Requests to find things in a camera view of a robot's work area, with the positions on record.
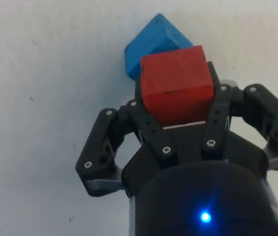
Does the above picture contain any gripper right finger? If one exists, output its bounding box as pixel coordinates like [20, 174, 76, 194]
[201, 61, 278, 171]

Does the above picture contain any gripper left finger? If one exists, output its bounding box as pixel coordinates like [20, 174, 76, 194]
[75, 73, 179, 198]

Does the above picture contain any red cube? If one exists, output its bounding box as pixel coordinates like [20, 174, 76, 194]
[140, 45, 215, 127]

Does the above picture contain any blue cube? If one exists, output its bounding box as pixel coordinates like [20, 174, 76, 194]
[124, 13, 194, 82]

